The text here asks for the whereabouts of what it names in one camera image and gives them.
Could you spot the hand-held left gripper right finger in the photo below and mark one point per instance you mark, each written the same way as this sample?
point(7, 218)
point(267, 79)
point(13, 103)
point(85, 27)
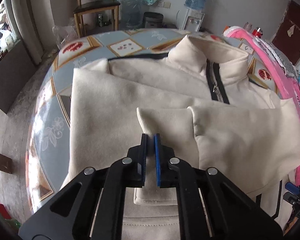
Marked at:
point(157, 160)

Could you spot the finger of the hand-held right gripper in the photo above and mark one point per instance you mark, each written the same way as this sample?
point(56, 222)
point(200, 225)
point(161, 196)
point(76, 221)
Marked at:
point(291, 187)

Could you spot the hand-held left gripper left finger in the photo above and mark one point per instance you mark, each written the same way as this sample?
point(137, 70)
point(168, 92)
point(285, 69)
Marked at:
point(144, 155)

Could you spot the cream zip jacket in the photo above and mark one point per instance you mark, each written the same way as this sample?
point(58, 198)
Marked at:
point(140, 92)

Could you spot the patterned blue tablecloth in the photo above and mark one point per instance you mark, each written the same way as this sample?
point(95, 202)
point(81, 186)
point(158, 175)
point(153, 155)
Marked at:
point(130, 40)

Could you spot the pink printed blanket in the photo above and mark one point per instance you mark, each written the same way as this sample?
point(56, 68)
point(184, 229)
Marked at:
point(272, 62)

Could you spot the grey quilted cloth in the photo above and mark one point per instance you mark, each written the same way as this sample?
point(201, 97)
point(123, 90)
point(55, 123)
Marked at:
point(277, 52)

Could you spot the black appliance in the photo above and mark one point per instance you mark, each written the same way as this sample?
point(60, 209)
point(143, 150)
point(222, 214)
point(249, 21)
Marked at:
point(153, 20)

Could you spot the clear empty water bottle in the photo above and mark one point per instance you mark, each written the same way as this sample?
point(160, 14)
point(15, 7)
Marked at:
point(131, 13)

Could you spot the brown cardboard box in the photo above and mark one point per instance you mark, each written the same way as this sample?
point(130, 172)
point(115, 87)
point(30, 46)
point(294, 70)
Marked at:
point(2, 163)

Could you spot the white water dispenser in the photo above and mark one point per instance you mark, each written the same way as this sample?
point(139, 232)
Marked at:
point(193, 21)

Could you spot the clear plastic bag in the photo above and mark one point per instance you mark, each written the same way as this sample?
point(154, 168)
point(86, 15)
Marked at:
point(63, 33)

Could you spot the wooden chair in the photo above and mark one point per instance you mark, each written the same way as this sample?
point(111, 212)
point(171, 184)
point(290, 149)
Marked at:
point(97, 6)

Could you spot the dark grey panel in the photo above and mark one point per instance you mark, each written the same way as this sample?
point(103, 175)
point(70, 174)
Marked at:
point(10, 75)

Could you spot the brown door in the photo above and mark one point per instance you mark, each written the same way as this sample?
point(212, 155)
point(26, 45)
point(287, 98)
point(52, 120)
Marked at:
point(289, 25)

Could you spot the beige curtain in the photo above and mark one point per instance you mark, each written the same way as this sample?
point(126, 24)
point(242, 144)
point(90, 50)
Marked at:
point(30, 17)

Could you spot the wall socket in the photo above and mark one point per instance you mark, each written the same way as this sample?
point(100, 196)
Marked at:
point(164, 4)

